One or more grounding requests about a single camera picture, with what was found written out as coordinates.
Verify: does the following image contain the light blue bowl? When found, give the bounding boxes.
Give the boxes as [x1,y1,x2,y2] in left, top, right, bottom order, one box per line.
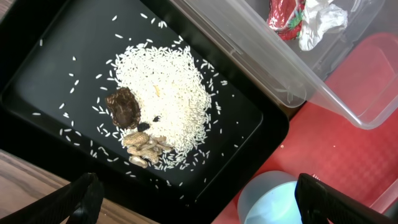
[237,170,302,224]

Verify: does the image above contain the white tissue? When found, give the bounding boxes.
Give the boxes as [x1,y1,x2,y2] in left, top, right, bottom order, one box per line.
[298,0,348,51]

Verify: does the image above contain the brown food chunk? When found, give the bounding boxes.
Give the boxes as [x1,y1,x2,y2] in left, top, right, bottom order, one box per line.
[105,87,141,129]

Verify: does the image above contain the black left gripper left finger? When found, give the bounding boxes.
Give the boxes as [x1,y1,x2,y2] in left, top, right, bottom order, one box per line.
[1,173,104,224]

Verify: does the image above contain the red snack wrapper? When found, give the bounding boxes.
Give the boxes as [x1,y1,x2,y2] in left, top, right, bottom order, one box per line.
[267,0,305,40]

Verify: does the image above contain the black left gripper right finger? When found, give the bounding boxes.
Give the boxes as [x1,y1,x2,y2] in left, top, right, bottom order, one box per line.
[295,173,395,224]

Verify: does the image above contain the red serving tray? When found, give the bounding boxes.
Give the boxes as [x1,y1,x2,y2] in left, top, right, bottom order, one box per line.
[211,32,398,224]

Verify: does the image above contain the white rice pile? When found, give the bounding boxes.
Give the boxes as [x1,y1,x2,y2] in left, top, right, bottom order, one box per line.
[30,12,246,200]

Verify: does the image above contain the peanut shells pile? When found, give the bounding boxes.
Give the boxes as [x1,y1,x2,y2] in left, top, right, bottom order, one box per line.
[122,132,173,169]

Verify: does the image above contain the clear plastic waste bin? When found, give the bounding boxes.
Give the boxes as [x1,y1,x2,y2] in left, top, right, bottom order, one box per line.
[174,1,397,129]

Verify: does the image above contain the black food waste tray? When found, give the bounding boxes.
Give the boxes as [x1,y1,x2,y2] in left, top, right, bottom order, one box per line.
[1,1,289,223]

